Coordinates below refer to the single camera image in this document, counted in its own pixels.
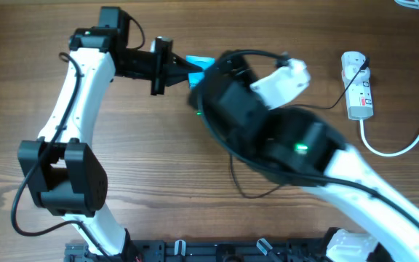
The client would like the blue Galaxy smartphone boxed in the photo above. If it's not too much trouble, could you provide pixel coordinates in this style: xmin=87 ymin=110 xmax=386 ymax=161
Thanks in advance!
xmin=185 ymin=55 xmax=217 ymax=90

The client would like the black USB charging cable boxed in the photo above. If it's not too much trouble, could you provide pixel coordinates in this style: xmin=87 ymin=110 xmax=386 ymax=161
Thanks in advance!
xmin=228 ymin=57 xmax=371 ymax=199

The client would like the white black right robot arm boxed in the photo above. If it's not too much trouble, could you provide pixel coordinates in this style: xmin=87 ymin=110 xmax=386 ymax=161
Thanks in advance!
xmin=188 ymin=50 xmax=419 ymax=261

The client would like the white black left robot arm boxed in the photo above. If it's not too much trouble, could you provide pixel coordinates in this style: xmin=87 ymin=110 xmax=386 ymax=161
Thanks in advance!
xmin=17 ymin=7 xmax=201 ymax=261

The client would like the white power strip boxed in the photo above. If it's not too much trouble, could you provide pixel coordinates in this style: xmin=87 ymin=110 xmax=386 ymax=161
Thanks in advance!
xmin=341 ymin=51 xmax=374 ymax=121

